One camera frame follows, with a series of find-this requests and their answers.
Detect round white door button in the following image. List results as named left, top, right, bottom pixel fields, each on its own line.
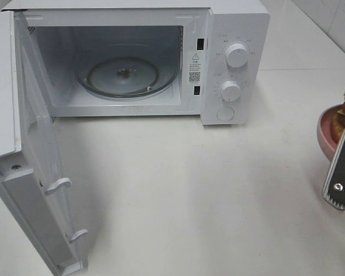
left=217, top=107, right=235, bottom=121

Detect white dial knob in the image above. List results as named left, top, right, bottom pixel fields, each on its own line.
left=225, top=42, right=249, bottom=68
left=220, top=80, right=242, bottom=102

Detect white microwave door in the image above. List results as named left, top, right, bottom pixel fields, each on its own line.
left=0, top=10, right=87, bottom=275

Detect pink round plate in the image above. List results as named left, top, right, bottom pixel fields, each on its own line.
left=317, top=104, right=345, bottom=161

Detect glass microwave turntable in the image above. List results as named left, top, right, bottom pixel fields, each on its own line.
left=75, top=44, right=181, bottom=99

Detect white warning label sticker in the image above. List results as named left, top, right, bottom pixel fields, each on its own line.
left=187, top=51, right=204, bottom=84

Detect white microwave oven body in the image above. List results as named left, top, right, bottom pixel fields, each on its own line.
left=4, top=1, right=270, bottom=125

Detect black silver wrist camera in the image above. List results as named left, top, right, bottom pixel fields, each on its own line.
left=322, top=130, right=345, bottom=211

